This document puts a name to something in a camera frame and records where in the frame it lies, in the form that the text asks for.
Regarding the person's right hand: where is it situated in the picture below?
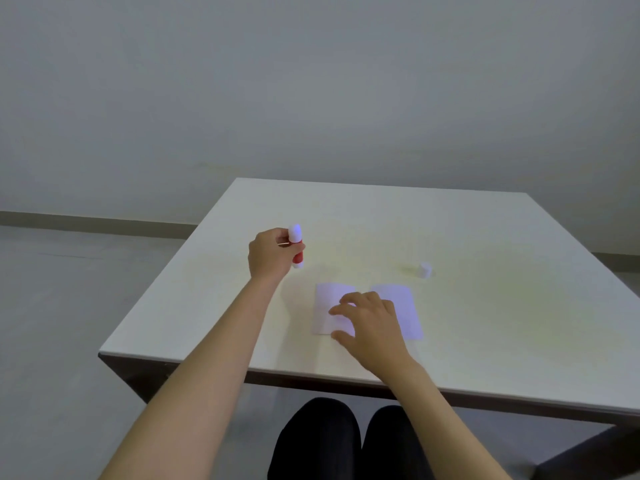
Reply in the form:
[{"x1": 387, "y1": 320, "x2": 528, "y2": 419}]
[{"x1": 328, "y1": 291, "x2": 421, "y2": 383}]

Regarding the person's left hand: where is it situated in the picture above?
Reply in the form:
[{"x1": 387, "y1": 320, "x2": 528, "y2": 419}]
[{"x1": 247, "y1": 228, "x2": 306, "y2": 286}]

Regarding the red and white glue stick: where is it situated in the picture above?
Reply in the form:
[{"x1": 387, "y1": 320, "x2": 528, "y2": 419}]
[{"x1": 287, "y1": 224, "x2": 306, "y2": 269}]

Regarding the white paper sheet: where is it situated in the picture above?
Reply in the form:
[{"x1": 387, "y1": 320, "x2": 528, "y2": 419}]
[{"x1": 312, "y1": 282, "x2": 425, "y2": 342}]

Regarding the person's right forearm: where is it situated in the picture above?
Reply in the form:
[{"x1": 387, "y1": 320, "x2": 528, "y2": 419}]
[{"x1": 381, "y1": 360, "x2": 512, "y2": 480}]

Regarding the person's left forearm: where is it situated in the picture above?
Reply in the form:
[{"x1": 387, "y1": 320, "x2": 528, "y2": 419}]
[{"x1": 99, "y1": 276, "x2": 284, "y2": 480}]

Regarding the person's left leg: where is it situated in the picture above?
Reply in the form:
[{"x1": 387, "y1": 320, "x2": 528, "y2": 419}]
[{"x1": 267, "y1": 398, "x2": 362, "y2": 480}]

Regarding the person's leg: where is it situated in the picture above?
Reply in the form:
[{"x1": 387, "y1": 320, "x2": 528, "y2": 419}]
[
  {"x1": 267, "y1": 398, "x2": 362, "y2": 480},
  {"x1": 361, "y1": 405, "x2": 437, "y2": 480}
]

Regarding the person's right leg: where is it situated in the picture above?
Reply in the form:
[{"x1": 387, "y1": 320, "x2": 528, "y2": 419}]
[{"x1": 361, "y1": 405, "x2": 437, "y2": 480}]

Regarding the grey skirting board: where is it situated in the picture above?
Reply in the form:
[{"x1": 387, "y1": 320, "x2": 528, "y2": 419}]
[{"x1": 0, "y1": 210, "x2": 640, "y2": 273}]

